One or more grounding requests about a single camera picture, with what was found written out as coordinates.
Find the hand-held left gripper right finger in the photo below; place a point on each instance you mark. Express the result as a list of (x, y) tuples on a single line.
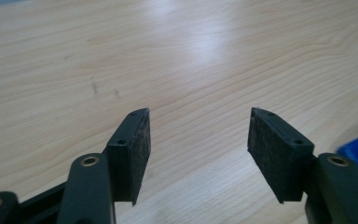
[(276, 155)]

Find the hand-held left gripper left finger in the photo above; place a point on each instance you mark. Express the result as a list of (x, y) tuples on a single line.
[(129, 155)]

